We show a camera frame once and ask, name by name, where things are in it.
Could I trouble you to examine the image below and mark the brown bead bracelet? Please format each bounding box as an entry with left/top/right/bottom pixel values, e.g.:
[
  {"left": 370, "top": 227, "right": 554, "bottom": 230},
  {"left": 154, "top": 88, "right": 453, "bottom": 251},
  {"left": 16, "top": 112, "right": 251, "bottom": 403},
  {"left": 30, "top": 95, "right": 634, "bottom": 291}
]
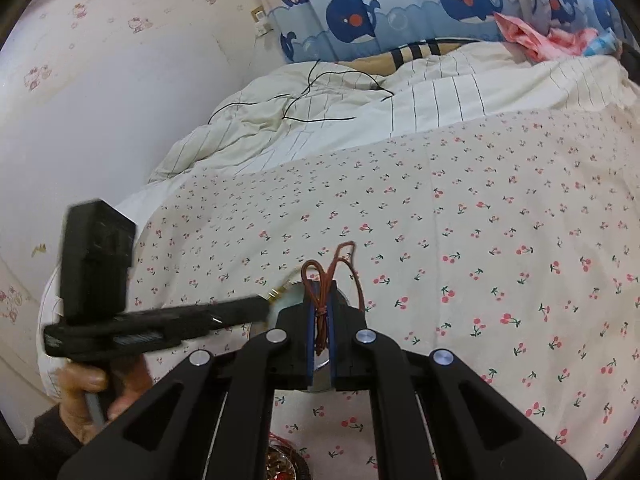
[{"left": 264, "top": 433, "right": 312, "bottom": 480}]

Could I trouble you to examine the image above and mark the wall power socket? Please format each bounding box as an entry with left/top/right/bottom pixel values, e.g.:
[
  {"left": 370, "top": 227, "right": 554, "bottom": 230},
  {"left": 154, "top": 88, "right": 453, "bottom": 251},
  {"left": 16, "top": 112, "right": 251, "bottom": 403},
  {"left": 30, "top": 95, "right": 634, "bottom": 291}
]
[{"left": 252, "top": 6, "right": 272, "bottom": 38}]

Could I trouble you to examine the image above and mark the white striped duvet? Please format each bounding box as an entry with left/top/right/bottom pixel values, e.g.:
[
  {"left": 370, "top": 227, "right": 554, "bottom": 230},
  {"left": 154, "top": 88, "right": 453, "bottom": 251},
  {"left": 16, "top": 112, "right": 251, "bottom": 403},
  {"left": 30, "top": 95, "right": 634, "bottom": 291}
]
[{"left": 150, "top": 42, "right": 639, "bottom": 182}]

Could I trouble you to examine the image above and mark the pink cloth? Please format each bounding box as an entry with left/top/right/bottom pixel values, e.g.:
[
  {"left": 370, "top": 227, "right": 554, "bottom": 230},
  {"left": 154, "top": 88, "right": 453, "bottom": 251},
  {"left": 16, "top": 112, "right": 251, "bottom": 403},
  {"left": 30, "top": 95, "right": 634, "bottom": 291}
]
[{"left": 494, "top": 12, "right": 599, "bottom": 62}]

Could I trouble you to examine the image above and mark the blue whale print curtain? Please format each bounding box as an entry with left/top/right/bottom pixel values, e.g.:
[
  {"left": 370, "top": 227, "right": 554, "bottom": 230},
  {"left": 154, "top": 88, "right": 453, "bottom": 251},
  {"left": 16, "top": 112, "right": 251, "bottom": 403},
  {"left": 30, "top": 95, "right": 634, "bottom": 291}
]
[{"left": 268, "top": 0, "right": 635, "bottom": 62}]

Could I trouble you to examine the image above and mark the round silver metal tin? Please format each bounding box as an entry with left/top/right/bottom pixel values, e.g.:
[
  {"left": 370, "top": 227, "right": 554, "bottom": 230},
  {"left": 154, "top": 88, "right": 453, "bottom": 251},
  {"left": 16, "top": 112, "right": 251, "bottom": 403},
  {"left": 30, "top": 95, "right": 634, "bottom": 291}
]
[{"left": 250, "top": 282, "right": 331, "bottom": 393}]

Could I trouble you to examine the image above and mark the left hand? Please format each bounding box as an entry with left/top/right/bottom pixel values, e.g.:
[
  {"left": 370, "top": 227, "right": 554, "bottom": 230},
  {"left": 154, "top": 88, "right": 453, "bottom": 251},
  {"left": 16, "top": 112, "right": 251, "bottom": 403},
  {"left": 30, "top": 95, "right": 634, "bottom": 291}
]
[{"left": 58, "top": 356, "right": 153, "bottom": 444}]

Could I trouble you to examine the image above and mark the cherry print bed sheet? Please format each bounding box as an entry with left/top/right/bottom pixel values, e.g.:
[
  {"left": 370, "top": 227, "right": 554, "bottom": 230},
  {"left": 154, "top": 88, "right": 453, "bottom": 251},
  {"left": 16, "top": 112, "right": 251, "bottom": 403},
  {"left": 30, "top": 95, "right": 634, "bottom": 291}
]
[{"left": 128, "top": 105, "right": 639, "bottom": 478}]

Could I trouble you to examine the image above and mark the black charging cable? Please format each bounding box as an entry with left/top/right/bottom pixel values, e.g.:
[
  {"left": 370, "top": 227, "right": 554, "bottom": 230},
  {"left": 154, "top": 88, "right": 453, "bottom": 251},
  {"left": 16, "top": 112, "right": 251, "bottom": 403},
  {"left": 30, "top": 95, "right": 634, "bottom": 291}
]
[{"left": 207, "top": 56, "right": 396, "bottom": 124}]

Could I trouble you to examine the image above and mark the striped tan pillow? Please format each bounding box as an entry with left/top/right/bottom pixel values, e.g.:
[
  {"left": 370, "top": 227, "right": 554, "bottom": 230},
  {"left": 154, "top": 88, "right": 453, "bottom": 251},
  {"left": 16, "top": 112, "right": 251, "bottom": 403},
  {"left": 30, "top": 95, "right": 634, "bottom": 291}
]
[{"left": 340, "top": 38, "right": 476, "bottom": 76}]

